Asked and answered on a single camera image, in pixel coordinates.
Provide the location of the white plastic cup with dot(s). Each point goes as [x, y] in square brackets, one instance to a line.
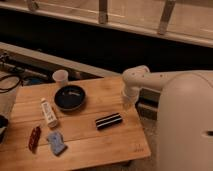
[60, 77]

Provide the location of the black object at left edge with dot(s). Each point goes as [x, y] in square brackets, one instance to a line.
[3, 125]

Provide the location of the dark blue bowl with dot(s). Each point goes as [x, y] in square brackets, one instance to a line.
[69, 97]

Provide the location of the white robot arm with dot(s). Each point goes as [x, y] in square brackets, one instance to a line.
[184, 116]

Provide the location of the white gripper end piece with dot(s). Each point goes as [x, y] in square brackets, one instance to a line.
[129, 97]

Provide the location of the black white striped eraser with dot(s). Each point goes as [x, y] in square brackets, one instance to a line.
[108, 121]

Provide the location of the white tube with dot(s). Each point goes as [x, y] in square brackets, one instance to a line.
[49, 114]

